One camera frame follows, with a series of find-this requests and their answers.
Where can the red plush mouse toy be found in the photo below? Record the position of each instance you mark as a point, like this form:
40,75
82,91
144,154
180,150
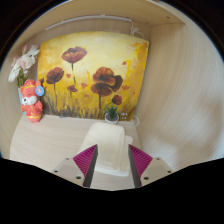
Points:
31,103

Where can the light blue vase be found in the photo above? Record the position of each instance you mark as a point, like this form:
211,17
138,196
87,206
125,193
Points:
20,96

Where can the small plant in white pot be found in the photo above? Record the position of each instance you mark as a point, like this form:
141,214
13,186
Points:
111,116

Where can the cream white towel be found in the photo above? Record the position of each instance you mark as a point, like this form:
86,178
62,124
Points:
108,143

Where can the pink and white flower bouquet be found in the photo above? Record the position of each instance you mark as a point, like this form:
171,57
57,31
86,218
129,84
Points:
25,61

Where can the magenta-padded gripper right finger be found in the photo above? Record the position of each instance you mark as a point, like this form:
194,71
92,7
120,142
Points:
156,169

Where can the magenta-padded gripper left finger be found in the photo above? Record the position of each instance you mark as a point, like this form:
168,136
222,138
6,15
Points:
68,169

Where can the poppy flower painting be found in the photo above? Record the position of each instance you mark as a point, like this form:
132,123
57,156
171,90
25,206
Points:
96,60

